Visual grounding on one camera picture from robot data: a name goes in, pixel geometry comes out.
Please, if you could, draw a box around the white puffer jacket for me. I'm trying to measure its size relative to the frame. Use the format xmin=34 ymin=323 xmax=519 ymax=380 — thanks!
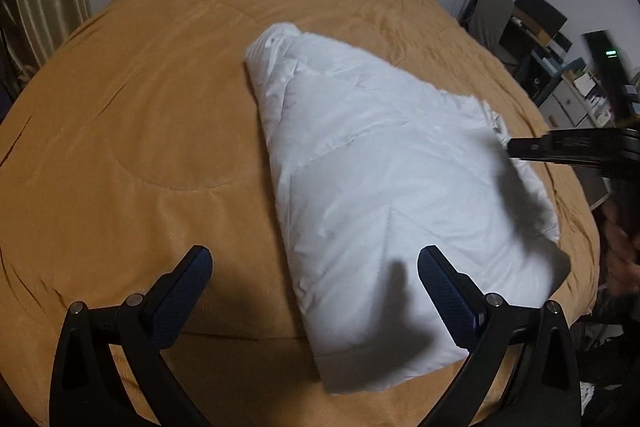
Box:
xmin=245 ymin=23 xmax=570 ymax=395

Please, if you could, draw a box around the person right hand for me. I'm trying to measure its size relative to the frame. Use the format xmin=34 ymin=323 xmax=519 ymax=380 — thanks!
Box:
xmin=602 ymin=199 xmax=639 ymax=297

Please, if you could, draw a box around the grey drawer cabinet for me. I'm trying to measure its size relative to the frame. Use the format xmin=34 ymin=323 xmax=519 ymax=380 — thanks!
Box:
xmin=539 ymin=72 xmax=612 ymax=129

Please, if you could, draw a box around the black computer monitor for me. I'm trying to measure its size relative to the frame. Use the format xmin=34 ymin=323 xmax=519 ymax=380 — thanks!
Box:
xmin=514 ymin=0 xmax=567 ymax=37

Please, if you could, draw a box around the grey office chair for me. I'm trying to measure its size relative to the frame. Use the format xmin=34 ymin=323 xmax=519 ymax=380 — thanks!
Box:
xmin=459 ymin=0 xmax=514 ymax=55

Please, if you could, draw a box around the mustard yellow bed quilt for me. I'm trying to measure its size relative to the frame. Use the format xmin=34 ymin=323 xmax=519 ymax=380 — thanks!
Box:
xmin=0 ymin=0 xmax=601 ymax=427

